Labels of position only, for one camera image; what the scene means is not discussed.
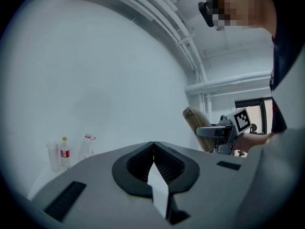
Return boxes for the tan chair back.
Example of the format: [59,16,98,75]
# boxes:
[183,106,215,153]

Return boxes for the person's head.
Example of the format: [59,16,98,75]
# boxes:
[207,0,278,37]

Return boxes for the black head-worn camera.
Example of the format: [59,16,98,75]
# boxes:
[198,0,215,28]

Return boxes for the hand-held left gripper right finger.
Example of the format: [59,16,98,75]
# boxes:
[153,141,200,195]

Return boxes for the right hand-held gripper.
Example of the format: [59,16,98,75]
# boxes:
[196,107,253,156]

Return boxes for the large white duct pipe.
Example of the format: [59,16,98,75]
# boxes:
[184,71,274,95]

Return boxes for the stack of white cups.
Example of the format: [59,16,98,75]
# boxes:
[46,140,61,173]

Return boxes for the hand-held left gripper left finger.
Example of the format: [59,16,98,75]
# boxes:
[112,141,154,199]

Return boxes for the person's dark shirt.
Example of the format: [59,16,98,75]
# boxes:
[268,0,305,134]

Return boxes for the red label plastic bottle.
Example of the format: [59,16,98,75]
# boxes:
[60,136,71,169]

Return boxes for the dark framed window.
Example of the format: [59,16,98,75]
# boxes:
[234,97,274,135]

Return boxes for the white ceiling conduit bundle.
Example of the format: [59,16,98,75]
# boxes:
[100,0,208,83]

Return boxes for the white vertical wall pipes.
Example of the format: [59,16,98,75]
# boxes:
[199,92,213,124]

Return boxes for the clear plastic bottle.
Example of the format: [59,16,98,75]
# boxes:
[78,133,97,162]

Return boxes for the person's right forearm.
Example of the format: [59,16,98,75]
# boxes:
[234,132,275,152]

